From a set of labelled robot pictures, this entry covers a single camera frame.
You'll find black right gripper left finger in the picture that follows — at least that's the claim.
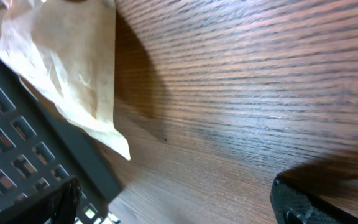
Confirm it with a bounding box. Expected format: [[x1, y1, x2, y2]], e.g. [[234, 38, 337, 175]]
[[0, 176, 82, 224]]

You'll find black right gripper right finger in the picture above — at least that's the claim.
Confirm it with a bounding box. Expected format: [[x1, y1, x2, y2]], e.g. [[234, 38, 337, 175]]
[[270, 175, 358, 224]]

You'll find snack packet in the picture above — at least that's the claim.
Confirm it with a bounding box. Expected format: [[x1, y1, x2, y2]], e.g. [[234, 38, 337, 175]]
[[0, 0, 131, 159]]

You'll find grey plastic mesh basket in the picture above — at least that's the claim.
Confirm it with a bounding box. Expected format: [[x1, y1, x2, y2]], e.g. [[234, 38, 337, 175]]
[[0, 61, 121, 223]]

